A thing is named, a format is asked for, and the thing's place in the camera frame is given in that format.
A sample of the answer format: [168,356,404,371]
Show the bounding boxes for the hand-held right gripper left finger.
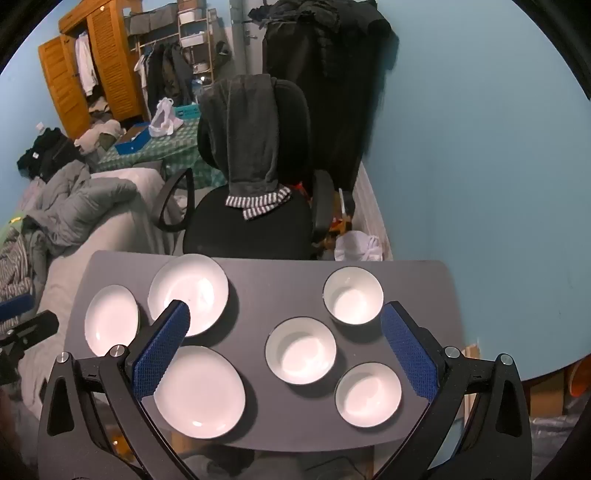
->
[38,299,197,480]

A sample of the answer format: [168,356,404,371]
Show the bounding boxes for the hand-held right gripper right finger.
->
[373,300,533,480]

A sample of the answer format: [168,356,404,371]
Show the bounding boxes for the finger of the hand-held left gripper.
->
[0,294,36,324]
[0,310,59,354]

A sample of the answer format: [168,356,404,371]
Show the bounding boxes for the white bowl black rim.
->
[265,317,337,385]
[335,362,403,428]
[322,267,385,325]

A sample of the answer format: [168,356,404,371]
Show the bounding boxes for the large white plate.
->
[148,254,230,337]
[153,345,246,439]

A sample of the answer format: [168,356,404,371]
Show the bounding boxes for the small white plate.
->
[84,285,140,357]

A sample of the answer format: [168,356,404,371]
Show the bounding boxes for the striped blanket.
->
[0,226,47,305]

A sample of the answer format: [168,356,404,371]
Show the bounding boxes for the grey bed mattress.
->
[18,168,185,416]

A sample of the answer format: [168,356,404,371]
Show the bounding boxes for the white plastic bag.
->
[148,98,183,137]
[335,231,384,262]

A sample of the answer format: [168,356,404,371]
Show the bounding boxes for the grey duvet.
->
[21,161,139,254]

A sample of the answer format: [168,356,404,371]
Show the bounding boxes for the black office chair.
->
[154,76,335,261]

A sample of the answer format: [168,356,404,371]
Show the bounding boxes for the black bag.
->
[17,127,86,181]

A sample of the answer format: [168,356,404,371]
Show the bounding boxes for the clear plastic sheeting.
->
[531,392,591,480]

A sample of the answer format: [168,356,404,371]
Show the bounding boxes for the orange container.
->
[570,362,591,398]

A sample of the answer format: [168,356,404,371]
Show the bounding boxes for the pile of clothes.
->
[74,99,125,153]

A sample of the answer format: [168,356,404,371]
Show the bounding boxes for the blue cardboard box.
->
[115,124,153,156]

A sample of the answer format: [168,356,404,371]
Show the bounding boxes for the green checked tablecloth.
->
[95,117,222,190]

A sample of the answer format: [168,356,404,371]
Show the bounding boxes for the dark grey striped-cuff garment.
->
[202,74,293,221]

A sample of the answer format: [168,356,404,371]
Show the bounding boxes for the white hanging shirt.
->
[75,33,100,97]

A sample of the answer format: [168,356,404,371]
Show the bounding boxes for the wooden louvred wardrobe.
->
[38,0,148,139]

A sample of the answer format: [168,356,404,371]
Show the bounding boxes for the black hanging coats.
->
[249,0,393,199]

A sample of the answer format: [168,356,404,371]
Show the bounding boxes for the dark clothes on rack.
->
[136,41,197,116]

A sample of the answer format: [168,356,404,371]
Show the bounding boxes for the white shelf unit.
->
[178,0,218,84]

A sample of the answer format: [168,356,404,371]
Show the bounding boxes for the grey storage boxes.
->
[127,2,181,35]

